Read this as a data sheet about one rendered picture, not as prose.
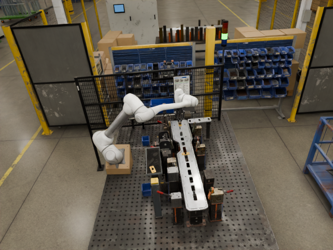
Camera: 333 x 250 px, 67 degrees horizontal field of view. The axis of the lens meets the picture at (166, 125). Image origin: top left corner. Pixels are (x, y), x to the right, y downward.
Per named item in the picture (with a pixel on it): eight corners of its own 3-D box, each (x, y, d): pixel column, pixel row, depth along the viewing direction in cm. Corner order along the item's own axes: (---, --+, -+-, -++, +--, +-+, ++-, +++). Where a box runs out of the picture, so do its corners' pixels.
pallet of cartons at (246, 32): (277, 81, 628) (289, 23, 553) (292, 95, 561) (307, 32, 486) (229, 84, 628) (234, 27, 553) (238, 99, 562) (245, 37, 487)
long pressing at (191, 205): (212, 209, 209) (212, 207, 209) (185, 212, 209) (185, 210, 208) (187, 119, 324) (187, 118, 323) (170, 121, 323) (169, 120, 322)
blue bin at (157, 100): (174, 112, 332) (173, 103, 325) (150, 113, 334) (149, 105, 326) (173, 106, 346) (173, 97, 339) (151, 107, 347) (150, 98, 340)
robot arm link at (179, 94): (172, 102, 285) (182, 105, 278) (171, 90, 276) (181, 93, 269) (178, 98, 292) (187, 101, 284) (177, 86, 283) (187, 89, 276)
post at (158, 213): (162, 217, 239) (159, 184, 215) (154, 218, 239) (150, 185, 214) (162, 210, 245) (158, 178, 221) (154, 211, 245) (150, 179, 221)
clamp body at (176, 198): (184, 225, 231) (183, 199, 211) (171, 226, 230) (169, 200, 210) (182, 216, 239) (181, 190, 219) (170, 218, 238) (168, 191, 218)
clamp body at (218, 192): (224, 221, 232) (227, 194, 212) (208, 223, 231) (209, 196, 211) (221, 212, 241) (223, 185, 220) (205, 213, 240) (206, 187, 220)
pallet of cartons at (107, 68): (127, 106, 565) (119, 61, 506) (90, 109, 562) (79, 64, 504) (130, 84, 665) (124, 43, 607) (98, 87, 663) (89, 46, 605)
